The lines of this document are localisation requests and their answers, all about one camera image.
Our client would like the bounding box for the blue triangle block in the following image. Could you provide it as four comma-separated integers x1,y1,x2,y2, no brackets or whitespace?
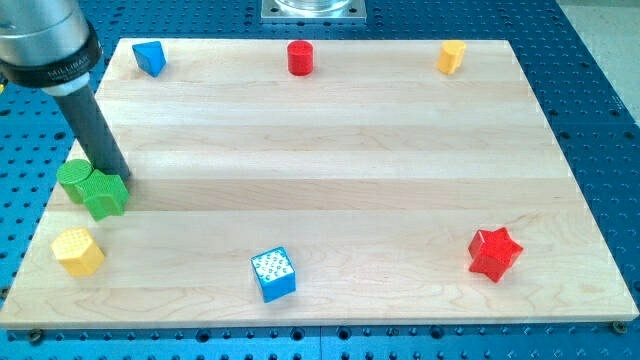
132,41,166,77

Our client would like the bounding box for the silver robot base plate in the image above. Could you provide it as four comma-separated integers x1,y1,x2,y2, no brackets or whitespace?
260,0,367,24

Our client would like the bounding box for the light wooden board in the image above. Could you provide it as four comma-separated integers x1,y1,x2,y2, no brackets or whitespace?
1,38,638,330

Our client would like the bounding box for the green star block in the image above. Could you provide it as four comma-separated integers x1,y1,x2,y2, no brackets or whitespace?
76,170,129,221

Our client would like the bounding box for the left board clamp screw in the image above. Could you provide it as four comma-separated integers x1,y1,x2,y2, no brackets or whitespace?
27,329,45,345

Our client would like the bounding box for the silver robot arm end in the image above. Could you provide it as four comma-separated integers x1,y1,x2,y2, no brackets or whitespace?
1,0,102,97

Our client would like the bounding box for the red star block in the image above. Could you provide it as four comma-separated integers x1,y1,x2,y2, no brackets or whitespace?
468,227,524,283

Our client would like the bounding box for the yellow heart block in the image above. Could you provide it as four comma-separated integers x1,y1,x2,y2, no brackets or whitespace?
437,40,466,75

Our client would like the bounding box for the green cylinder block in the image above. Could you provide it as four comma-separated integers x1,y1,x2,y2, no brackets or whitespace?
56,159,94,204

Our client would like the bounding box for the yellow hexagon block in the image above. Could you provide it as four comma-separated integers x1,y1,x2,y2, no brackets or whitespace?
51,227,105,277

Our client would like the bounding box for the red cylinder block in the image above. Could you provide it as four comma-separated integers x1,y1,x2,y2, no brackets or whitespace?
287,40,314,76

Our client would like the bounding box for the right board clamp screw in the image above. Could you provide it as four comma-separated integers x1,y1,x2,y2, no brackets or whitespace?
610,321,628,335

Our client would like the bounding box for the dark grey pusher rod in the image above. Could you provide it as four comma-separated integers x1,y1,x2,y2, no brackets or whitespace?
54,85,130,181

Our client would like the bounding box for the blue cube block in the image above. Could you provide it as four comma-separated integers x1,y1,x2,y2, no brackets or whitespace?
250,247,296,303

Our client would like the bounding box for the board clamp screw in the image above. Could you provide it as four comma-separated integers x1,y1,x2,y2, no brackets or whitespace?
610,321,628,335
27,329,45,345

